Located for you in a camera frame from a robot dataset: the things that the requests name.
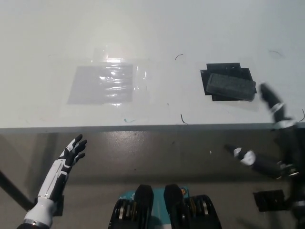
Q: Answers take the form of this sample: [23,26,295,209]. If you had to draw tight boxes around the dark grey whiteboard eraser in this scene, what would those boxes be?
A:
[205,73,257,102]

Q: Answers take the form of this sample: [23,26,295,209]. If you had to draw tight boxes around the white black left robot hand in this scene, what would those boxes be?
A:
[38,134,88,200]

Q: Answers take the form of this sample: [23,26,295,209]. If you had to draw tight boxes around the clear plastic film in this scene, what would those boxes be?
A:
[47,47,153,117]

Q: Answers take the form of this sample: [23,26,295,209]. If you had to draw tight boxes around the black tape patch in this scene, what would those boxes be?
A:
[199,62,258,103]

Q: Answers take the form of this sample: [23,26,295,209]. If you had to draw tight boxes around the clear plastic sheet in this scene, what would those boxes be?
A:
[66,63,133,105]

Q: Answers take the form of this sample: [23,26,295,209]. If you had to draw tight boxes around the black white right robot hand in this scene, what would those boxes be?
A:
[224,82,305,203]

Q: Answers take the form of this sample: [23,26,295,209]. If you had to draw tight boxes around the black table leg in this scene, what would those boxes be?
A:
[0,169,33,212]

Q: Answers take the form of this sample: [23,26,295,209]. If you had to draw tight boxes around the black teal robot torso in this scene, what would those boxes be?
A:
[108,183,224,229]

